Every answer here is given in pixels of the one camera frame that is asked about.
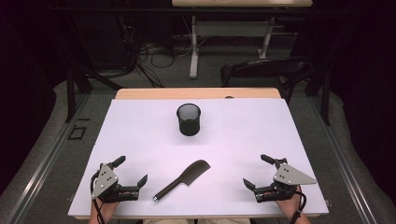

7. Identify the wooden desk with white legs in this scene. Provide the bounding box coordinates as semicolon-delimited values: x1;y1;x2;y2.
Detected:
171;0;314;79

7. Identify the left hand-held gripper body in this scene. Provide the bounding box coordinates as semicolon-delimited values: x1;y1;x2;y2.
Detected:
91;162;140;204

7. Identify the black metal frame stand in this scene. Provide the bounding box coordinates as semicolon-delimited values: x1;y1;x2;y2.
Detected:
64;65;124;123
304;65;332;127

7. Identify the tangle of floor cables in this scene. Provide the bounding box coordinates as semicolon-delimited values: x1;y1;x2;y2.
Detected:
120;15;195;89

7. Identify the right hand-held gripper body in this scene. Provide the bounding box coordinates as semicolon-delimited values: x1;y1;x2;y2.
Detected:
253;158;318;203

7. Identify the black mesh pen cup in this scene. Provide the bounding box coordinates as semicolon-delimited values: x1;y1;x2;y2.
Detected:
176;103;202;137

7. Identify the person's right hand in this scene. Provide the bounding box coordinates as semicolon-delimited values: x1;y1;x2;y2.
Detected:
268;186;304;218

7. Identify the black office chair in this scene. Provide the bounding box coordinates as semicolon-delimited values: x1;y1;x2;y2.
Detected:
219;56;314;105

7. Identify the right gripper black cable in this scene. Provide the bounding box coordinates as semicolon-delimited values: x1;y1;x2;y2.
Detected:
290;186;308;224

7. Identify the white table cover board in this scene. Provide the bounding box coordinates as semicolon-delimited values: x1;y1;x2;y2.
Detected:
67;98;330;217

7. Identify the person's left hand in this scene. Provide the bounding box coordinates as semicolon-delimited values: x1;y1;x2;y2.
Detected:
91;191;133;216

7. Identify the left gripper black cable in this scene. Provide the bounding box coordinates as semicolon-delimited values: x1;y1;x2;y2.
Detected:
90;174;106;224

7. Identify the aluminium floor rail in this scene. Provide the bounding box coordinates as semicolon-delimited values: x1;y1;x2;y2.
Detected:
5;92;92;224
306;95;378;224

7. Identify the wooden table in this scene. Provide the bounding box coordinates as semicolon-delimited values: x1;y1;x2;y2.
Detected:
73;87;321;220

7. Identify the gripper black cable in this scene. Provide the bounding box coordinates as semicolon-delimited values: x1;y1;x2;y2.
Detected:
90;174;106;224
290;186;308;224

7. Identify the black comb with handle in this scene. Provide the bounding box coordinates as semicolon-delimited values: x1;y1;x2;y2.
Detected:
152;159;212;203

